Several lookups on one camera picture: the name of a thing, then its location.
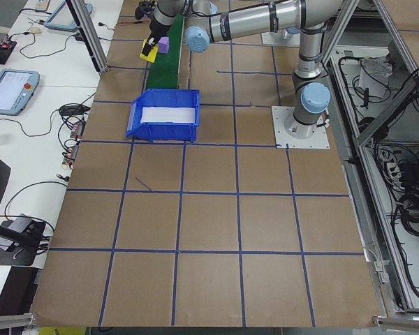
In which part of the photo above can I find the red black conveyor cable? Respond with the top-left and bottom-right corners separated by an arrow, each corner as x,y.
115,19 -> 151,29

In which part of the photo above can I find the blue grey teach pendant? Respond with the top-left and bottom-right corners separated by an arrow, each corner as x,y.
0,68 -> 41,117
43,0 -> 94,33

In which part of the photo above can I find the small brown circuit board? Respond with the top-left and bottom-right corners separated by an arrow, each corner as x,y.
61,144 -> 80,171
68,119 -> 87,141

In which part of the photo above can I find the grey cable bracket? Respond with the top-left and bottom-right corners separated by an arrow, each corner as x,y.
365,244 -> 389,284

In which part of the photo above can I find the green belt conveyor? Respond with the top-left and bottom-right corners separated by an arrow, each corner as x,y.
145,13 -> 186,90

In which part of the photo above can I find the small grey box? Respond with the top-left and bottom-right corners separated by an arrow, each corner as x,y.
12,214 -> 32,233

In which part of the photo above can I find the black red electronics board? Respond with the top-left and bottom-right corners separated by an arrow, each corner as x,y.
0,38 -> 18,66

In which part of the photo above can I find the blue plastic bin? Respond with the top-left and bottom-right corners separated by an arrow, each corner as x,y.
124,89 -> 201,143

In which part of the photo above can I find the black stand base plate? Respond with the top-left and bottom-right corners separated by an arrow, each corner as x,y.
0,214 -> 52,268

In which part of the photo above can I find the white power strip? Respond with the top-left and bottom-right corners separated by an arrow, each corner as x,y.
382,158 -> 404,184

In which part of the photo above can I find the aluminium profile post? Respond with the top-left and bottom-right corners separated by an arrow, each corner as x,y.
65,0 -> 109,73

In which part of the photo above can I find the white square base plate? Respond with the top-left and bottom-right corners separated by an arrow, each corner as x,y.
271,105 -> 331,150
260,33 -> 301,47

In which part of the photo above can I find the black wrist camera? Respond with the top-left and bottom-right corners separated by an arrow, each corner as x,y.
135,1 -> 154,20

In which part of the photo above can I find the metal bar V-shaped frame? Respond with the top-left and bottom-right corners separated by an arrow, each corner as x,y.
321,0 -> 419,315

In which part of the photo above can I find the yellow foam block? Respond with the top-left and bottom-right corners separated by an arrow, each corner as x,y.
139,38 -> 159,63

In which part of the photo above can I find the black cable coil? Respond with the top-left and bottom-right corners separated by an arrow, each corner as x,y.
390,193 -> 419,240
355,114 -> 381,140

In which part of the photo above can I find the white crumpled bag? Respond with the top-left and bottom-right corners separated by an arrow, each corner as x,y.
358,57 -> 395,99

